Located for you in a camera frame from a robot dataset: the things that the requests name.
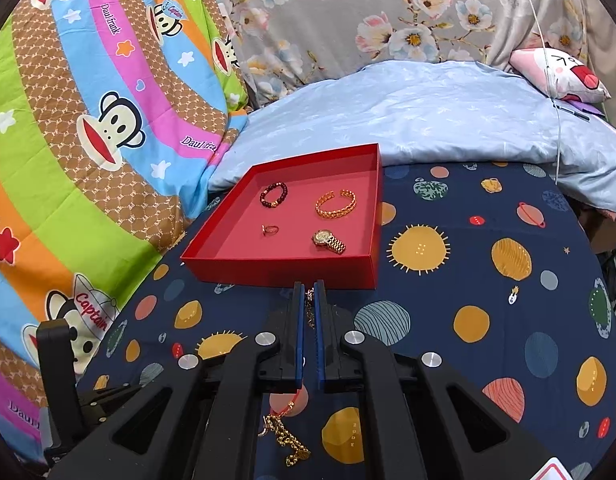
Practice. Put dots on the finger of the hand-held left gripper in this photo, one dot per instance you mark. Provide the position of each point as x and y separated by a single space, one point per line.
58 370

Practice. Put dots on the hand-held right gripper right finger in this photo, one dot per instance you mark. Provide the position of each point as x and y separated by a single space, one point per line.
320 330

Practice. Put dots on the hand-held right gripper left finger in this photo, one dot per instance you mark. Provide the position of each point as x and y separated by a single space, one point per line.
299 320

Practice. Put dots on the gold wristwatch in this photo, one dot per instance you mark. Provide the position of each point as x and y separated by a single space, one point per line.
322 237

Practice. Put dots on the red shallow box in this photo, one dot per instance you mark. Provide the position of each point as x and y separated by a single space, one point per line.
288 215

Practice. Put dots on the navy planet printed sheet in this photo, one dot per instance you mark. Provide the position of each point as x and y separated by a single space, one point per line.
462 210

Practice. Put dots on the light blue quilt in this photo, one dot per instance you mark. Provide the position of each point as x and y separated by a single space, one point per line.
437 110

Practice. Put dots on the white red-edged card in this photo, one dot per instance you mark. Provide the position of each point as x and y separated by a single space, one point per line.
552 470

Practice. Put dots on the cartoon monkey printed blanket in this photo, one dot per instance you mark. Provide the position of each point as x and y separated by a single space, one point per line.
88 60

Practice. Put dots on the grey floral bedding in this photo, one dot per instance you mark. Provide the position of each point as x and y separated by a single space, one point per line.
363 10

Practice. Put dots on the pink plush pillow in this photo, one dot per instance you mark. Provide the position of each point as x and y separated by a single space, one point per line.
537 67

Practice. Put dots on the purple flat object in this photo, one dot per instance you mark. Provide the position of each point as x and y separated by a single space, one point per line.
590 109

